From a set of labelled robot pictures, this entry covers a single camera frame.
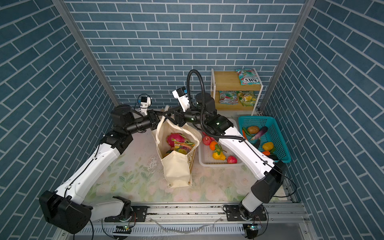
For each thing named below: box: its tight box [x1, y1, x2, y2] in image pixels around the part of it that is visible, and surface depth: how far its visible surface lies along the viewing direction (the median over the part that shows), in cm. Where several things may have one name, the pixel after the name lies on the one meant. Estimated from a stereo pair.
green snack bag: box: [236, 68, 261, 86], surface depth 92 cm
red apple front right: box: [226, 155, 238, 164], surface depth 89 cm
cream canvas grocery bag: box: [151, 115, 202, 188], surface depth 70 cm
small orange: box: [210, 140, 217, 151], surface depth 97 cm
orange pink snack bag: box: [173, 141, 196, 155], surface depth 86 cm
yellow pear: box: [212, 152, 226, 161], surface depth 91 cm
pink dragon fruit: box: [166, 132, 186, 148], surface depth 90 cm
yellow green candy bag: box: [238, 90, 257, 107], surface depth 105 cm
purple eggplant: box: [250, 126, 269, 141], surface depth 107 cm
